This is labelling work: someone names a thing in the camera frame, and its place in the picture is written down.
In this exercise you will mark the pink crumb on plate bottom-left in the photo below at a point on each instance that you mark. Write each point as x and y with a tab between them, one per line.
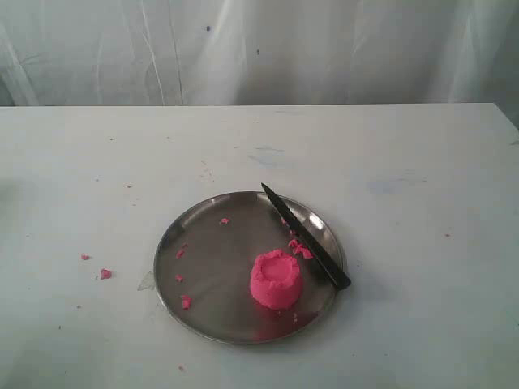
186	302

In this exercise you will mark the pink crumbs beside knife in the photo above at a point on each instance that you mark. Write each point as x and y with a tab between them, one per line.
299	249

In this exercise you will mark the pink dough lump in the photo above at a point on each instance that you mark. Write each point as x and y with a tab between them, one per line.
276	280

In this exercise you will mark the round steel plate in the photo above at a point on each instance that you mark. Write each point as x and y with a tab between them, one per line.
212	262

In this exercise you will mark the white backdrop sheet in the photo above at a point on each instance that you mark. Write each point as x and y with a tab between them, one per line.
258	52

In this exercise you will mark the pink crumb on table larger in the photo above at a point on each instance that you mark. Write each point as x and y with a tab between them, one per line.
105	274

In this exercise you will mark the black knife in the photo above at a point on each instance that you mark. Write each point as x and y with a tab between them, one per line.
335	274

